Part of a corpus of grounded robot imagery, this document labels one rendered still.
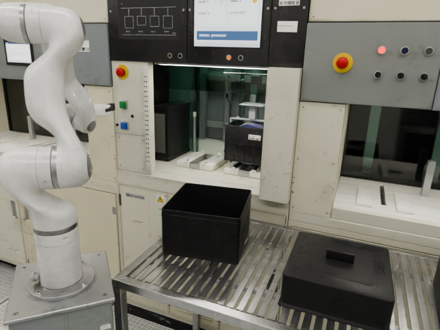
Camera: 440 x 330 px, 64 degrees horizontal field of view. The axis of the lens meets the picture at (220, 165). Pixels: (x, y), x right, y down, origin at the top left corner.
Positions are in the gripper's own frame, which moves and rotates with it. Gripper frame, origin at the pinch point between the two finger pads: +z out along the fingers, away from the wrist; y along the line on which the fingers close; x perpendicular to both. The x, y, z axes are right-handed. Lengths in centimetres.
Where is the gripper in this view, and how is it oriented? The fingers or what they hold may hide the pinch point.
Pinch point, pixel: (110, 107)
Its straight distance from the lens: 166.7
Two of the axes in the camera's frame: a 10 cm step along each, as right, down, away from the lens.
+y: 9.3, 1.4, -3.5
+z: 3.8, -2.6, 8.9
